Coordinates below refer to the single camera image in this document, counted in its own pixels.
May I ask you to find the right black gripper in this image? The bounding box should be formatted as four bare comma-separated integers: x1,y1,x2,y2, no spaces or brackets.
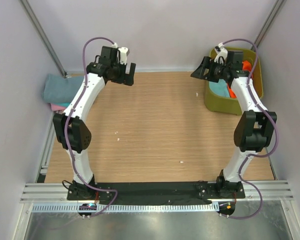
191,56,230,84

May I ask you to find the grey blue t shirt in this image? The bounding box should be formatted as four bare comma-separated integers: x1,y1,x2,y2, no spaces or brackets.
42,74,84,104

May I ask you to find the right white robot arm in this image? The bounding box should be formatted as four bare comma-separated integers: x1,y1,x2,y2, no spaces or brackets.
191,48,277,198

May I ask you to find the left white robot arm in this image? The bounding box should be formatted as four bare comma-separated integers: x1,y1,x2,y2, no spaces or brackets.
52,44,136,200

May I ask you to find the light teal t shirt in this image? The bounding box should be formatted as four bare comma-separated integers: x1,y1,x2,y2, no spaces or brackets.
208,79,230,98

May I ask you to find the olive green plastic bin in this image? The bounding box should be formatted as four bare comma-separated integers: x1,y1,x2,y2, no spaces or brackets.
204,46,264,116

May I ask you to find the orange t shirt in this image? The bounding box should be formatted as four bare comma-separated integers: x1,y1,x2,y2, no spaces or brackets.
227,60,252,99

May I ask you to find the folded turquoise t shirt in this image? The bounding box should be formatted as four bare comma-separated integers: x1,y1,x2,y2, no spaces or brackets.
56,102,70,108

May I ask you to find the folded pink t shirt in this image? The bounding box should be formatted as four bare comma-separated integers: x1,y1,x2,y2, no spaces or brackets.
50,103,67,112

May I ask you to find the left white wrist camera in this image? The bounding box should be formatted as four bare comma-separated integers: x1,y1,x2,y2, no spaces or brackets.
111,42,130,65

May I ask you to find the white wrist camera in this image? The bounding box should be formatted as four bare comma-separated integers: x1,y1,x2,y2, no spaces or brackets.
111,42,130,65
214,42,228,65

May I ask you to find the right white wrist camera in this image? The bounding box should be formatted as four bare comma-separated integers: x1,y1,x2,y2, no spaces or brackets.
214,42,228,65

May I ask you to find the aluminium left frame rail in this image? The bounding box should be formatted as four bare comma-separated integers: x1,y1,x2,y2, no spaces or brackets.
35,112,56,183

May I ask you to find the aluminium frame rail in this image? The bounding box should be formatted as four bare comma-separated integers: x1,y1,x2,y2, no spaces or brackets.
35,112,56,183
20,180,294,203

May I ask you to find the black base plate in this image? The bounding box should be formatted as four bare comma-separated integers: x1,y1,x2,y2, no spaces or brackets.
67,180,246,205

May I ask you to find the slotted cable duct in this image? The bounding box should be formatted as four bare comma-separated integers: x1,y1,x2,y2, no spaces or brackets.
32,202,219,213

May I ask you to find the aluminium front frame rail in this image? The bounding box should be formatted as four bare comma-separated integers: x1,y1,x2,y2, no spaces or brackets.
20,180,294,203

